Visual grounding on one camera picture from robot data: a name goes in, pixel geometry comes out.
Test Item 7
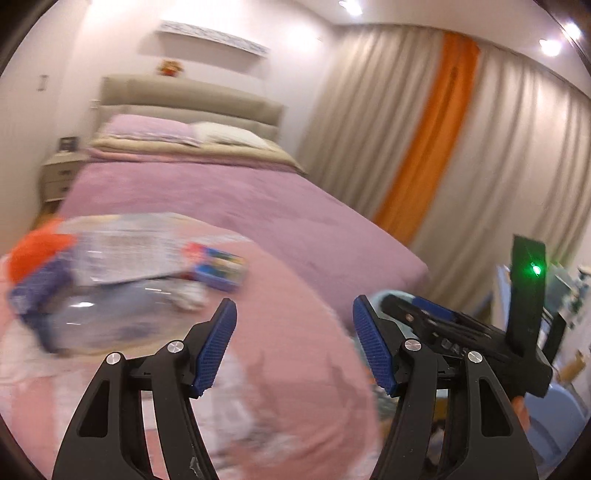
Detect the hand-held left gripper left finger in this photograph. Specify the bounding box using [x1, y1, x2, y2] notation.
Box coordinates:
[52, 298, 238, 480]

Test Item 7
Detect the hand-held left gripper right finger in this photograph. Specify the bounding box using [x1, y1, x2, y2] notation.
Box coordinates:
[352, 295, 540, 480]

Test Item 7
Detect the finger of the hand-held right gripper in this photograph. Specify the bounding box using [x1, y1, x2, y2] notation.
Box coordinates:
[381, 294, 437, 344]
[412, 298, 467, 326]

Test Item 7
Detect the dark blue printed box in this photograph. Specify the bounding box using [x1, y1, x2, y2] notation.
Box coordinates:
[182, 242, 246, 294]

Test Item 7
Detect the clear plastic bag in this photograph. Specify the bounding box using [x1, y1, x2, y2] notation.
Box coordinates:
[44, 217, 211, 358]

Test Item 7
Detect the white printed wrapper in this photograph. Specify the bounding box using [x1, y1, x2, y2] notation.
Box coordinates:
[78, 225, 186, 283]

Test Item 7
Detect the orange plastic bag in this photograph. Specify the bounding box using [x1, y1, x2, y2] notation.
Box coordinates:
[8, 220, 77, 283]

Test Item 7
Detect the brown cardboard piece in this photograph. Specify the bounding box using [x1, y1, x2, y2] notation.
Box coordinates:
[560, 350, 586, 384]

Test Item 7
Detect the pink quilt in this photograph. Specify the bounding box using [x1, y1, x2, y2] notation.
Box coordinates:
[0, 212, 384, 480]

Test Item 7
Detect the blue chair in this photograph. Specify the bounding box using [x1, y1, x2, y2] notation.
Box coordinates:
[521, 382, 590, 468]

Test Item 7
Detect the bed with purple blanket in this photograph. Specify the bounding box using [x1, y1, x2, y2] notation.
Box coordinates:
[58, 161, 430, 315]

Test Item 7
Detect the beige curtain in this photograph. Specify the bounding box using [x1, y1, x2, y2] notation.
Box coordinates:
[406, 46, 591, 301]
[298, 21, 445, 219]

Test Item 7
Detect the orange curtain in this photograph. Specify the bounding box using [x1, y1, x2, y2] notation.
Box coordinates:
[373, 32, 481, 243]

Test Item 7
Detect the beige folded duvet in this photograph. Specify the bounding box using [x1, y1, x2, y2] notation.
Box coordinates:
[87, 136, 308, 175]

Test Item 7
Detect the white dotted pillow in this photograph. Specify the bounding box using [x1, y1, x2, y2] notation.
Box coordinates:
[191, 122, 274, 150]

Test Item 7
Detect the purple pillow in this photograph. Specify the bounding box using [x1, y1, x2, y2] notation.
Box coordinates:
[98, 114, 204, 148]

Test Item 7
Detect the beige nightstand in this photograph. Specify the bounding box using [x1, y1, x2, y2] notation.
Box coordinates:
[39, 152, 90, 204]

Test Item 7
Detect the beige padded headboard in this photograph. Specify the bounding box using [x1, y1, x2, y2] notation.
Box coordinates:
[100, 76, 283, 139]

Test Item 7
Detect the white patterned wall shelf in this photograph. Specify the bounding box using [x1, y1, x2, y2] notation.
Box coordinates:
[156, 21, 271, 58]

